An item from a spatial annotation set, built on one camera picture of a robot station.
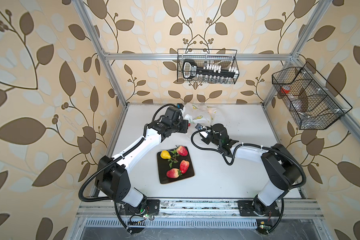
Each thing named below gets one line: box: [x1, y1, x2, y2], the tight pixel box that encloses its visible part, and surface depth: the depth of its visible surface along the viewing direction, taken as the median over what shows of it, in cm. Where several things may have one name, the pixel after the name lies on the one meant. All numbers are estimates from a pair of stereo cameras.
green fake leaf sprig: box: [168, 149, 180, 168], surface depth 90 cm
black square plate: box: [156, 149, 195, 184], surface depth 87 cm
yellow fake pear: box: [160, 150, 171, 160], surface depth 91 cm
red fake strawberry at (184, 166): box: [179, 160, 190, 174], surface depth 86 cm
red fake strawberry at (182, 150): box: [176, 145, 189, 156], surface depth 93 cm
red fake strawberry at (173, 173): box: [166, 168, 183, 179], surface depth 84 cm
